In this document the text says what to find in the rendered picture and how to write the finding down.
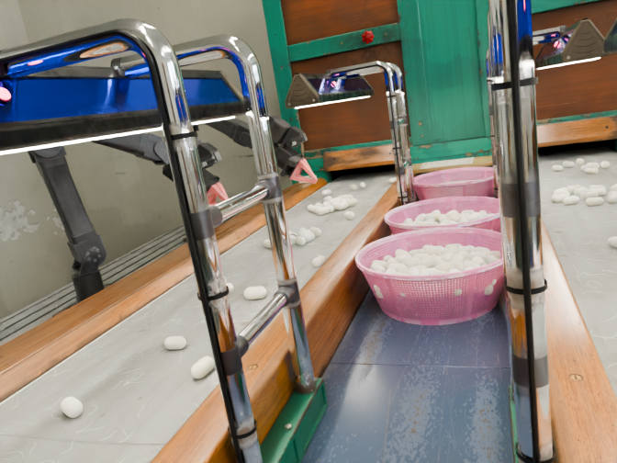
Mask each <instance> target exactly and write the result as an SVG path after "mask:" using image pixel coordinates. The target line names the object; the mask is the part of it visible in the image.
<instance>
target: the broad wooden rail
mask: <svg viewBox="0 0 617 463"><path fill-rule="evenodd" d="M317 179H318V181H317V182H316V184H312V183H301V184H300V183H299V181H298V182H297V183H295V184H294V185H292V186H289V187H288V188H286V189H284V190H282V193H283V199H284V204H285V210H286V212H287V211H288V210H290V209H292V208H293V207H295V206H296V205H297V204H298V203H300V202H301V201H303V200H304V199H306V198H308V197H309V196H311V195H312V194H314V193H315V192H317V191H318V190H319V189H321V188H322V187H324V186H326V185H327V184H329V182H328V181H326V180H325V179H324V178H322V177H320V178H317ZM265 225H266V220H265V216H264V206H263V202H261V203H259V204H257V205H255V206H253V207H252V208H250V209H247V210H245V211H244V212H243V213H241V214H239V215H237V216H236V217H234V218H232V219H230V220H227V221H226V222H224V223H222V224H220V225H219V226H218V227H217V228H215V229H214V230H215V234H216V239H217V243H218V248H219V256H221V255H222V254H224V253H226V252H227V251H228V250H229V249H231V248H232V247H234V246H235V245H237V244H238V243H240V242H242V241H243V240H245V239H246V238H248V237H249V236H251V235H252V234H254V233H255V232H257V231H259V230H260V229H262V227H264V226H265ZM193 274H194V269H193V265H192V261H191V256H190V253H189V248H188V244H187V243H186V244H184V245H183V246H181V247H179V248H177V249H175V250H173V251H172V252H170V253H169V254H166V255H165V256H163V257H161V258H160V259H158V260H156V261H154V262H152V263H150V264H148V265H146V266H144V267H143V268H141V269H139V270H138V271H136V272H134V273H132V274H130V275H129V276H127V277H124V278H122V279H120V280H119V281H118V282H116V283H114V284H112V285H111V286H109V287H107V288H104V289H103V290H101V291H99V292H97V293H95V295H93V296H91V297H89V298H87V299H85V300H83V301H81V302H79V303H77V304H76V305H74V306H72V307H71V308H69V309H68V310H66V311H63V312H61V313H59V314H58V315H56V316H54V317H52V318H50V319H49V320H47V321H45V322H43V323H42V324H40V325H38V326H36V327H34V328H32V329H31V330H29V331H27V332H25V333H23V334H21V335H20V336H18V337H16V338H14V339H13V340H11V341H9V342H7V343H5V344H3V345H1V346H0V403H1V402H2V401H4V400H6V399H7V398H9V397H10V396H12V395H13V394H15V393H16V392H18V391H19V390H21V389H23V388H24V387H26V386H27V385H28V384H29V383H31V382H32V381H34V380H35V379H37V378H39V377H40V376H42V375H43V374H45V373H46V372H48V371H49V370H51V369H52V368H54V367H56V366H57V365H59V364H60V363H61V362H62V361H64V360H65V359H67V358H68V357H70V356H72V355H73V354H75V353H76V352H78V351H79V350H81V349H82V348H83V347H85V346H86V345H88V344H90V343H91V342H93V341H94V340H95V339H96V338H98V337H99V336H101V335H102V334H104V333H106V332H107V331H109V330H110V329H112V328H113V327H115V326H116V325H118V324H119V323H121V322H123V321H124V320H126V319H127V318H128V317H129V316H131V315H132V314H134V313H135V312H137V311H139V310H140V309H142V308H143V307H145V306H146V305H148V304H149V303H151V302H152V301H154V300H155V299H157V298H159V297H160V296H161V295H162V294H164V293H165V292H167V291H168V290H170V289H171V288H173V287H175V286H176V285H178V284H179V283H181V282H182V281H184V280H185V279H187V278H188V277H190V276H192V275H193Z"/></svg>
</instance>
